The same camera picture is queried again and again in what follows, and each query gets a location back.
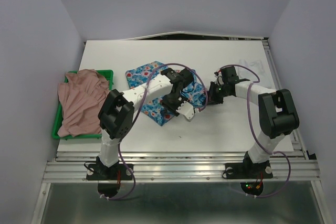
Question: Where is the blue floral skirt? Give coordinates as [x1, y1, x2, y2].
[125, 61, 206, 126]

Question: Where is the white skirt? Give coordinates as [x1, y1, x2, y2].
[237, 57, 272, 88]

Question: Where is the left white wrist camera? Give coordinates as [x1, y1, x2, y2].
[176, 101, 200, 122]

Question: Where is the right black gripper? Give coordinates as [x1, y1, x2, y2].
[202, 81, 230, 105]

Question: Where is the pink skirt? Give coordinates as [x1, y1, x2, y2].
[52, 69, 113, 139]

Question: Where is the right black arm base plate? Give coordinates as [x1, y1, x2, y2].
[225, 161, 273, 180]

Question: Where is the aluminium table frame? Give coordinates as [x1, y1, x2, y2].
[31, 36, 334, 224]

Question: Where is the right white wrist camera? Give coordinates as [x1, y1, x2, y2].
[214, 70, 224, 85]

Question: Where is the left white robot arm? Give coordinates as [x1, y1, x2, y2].
[98, 68, 199, 179]

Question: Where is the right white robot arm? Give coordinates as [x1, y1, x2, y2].
[207, 64, 300, 177]

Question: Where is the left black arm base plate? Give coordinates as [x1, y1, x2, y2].
[84, 162, 132, 181]

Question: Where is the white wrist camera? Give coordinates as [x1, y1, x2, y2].
[176, 101, 200, 122]
[214, 70, 224, 85]

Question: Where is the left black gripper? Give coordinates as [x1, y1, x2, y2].
[159, 92, 190, 117]

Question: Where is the green plastic bin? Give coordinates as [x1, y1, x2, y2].
[50, 69, 115, 141]

